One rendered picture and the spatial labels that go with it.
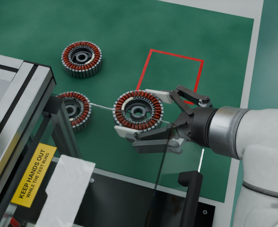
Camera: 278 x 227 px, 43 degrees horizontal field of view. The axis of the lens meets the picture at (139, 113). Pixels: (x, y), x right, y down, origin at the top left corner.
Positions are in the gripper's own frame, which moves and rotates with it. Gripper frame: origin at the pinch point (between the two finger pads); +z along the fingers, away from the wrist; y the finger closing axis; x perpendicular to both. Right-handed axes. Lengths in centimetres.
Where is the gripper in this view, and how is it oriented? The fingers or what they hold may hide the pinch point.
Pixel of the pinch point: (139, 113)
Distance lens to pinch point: 79.2
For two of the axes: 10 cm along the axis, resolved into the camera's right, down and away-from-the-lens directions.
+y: 5.6, -7.0, 4.5
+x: -4.1, -7.0, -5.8
